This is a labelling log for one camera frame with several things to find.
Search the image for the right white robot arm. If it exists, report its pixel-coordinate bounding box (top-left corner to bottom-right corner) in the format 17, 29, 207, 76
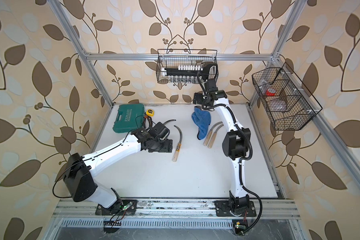
195, 76, 253, 214

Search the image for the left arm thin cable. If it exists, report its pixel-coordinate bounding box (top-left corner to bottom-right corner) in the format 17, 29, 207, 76
121, 115, 154, 145

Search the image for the rear black wire basket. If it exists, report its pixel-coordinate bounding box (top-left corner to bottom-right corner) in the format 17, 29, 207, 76
156, 48, 219, 85

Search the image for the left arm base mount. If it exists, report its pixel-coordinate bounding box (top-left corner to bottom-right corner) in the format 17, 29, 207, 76
95, 199, 138, 216

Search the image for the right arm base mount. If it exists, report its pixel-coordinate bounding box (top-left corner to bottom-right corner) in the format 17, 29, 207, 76
214, 200, 257, 217

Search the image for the right black wire basket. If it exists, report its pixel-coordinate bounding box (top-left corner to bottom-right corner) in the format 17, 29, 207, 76
252, 63, 323, 131

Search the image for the black wire basket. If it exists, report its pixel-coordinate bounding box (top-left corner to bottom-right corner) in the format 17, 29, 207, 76
252, 63, 323, 131
156, 48, 219, 85

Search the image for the green plastic tool case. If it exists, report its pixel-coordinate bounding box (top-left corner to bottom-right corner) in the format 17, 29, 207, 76
113, 104, 145, 133

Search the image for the blue grey microfiber rag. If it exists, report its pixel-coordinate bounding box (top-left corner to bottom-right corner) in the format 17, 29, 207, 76
191, 106, 211, 140

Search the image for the yellow tape measure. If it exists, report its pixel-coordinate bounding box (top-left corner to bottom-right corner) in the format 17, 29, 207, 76
146, 109, 155, 117

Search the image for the red item in basket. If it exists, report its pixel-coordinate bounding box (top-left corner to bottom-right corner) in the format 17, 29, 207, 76
265, 88, 277, 97

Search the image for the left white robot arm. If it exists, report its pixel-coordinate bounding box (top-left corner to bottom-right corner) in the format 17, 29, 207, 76
57, 122, 173, 212

